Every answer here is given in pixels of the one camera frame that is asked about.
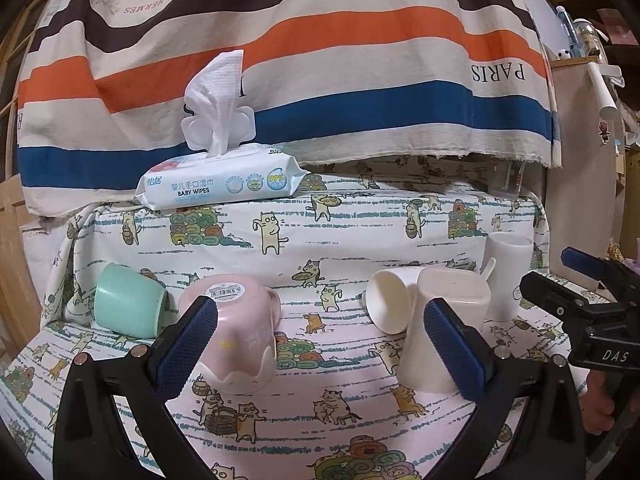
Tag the striped cloth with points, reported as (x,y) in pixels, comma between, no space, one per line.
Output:
(325,60)

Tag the clear bottle on shelf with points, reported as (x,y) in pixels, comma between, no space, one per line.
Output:
(567,30)

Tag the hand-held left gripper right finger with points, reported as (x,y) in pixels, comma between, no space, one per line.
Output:
(452,350)

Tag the tall white cup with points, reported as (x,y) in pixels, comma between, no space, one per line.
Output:
(510,270)

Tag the person's right hand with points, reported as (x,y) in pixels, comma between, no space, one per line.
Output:
(595,405)

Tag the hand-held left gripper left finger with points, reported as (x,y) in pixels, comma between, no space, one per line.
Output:
(187,345)

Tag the white paper roll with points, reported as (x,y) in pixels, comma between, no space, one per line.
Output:
(602,90)

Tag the pink cup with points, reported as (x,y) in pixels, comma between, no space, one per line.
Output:
(240,330)

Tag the cream square cup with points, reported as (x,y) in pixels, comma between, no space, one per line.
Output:
(450,290)

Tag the white round cup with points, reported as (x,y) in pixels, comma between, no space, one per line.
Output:
(390,300)

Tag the baby wipes pack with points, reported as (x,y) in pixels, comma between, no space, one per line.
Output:
(225,182)

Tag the cartoon sticker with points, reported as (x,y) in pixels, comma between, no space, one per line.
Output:
(605,131)

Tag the cat printed cloth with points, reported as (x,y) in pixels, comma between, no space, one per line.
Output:
(310,240)

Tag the green cup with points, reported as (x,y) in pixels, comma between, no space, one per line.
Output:
(127,305)

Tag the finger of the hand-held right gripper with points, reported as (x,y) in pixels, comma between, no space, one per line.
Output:
(545,292)
(580,261)

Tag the white wet wipe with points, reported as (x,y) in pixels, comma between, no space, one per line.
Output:
(215,90)

